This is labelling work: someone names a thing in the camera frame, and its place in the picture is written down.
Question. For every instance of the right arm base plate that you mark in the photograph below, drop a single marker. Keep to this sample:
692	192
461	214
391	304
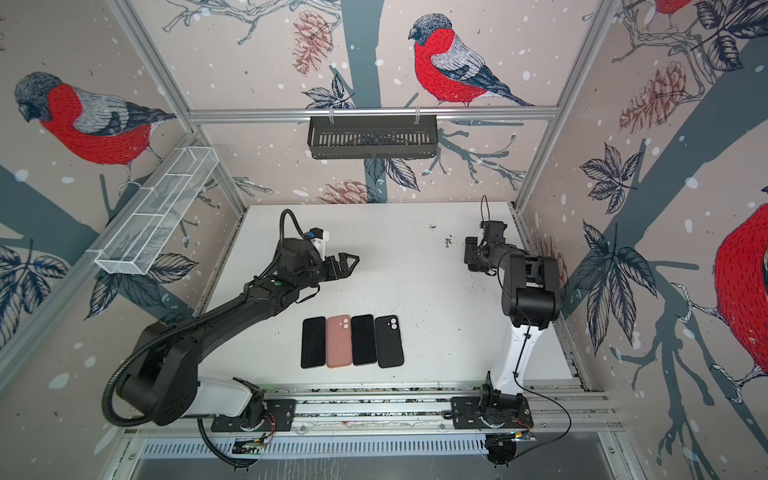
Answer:
474	413

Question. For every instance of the pink phone case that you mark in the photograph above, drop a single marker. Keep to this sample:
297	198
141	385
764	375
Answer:
338	341

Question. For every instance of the black phone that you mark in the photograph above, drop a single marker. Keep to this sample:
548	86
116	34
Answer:
363	340
313	343

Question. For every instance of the white mesh wall tray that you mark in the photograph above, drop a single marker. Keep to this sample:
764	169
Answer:
143	235

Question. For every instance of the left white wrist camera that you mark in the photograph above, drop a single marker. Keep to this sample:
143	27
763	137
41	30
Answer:
318	238

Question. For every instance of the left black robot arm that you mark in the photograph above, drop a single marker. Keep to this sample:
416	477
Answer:
159	382

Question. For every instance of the black phone case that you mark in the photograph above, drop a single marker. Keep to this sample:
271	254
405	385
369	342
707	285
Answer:
388	341

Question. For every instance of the black hanging wire basket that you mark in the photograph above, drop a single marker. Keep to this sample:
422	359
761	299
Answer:
376	137

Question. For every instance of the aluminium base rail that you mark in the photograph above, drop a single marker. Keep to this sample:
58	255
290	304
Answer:
554	408

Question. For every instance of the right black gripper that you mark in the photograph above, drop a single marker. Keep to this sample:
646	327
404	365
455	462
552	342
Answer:
472	252

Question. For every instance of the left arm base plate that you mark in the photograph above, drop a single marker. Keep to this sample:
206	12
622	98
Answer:
271	415

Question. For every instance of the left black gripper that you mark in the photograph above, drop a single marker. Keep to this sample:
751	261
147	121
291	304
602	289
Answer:
332	263

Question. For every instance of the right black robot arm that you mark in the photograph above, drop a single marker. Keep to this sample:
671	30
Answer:
530	300

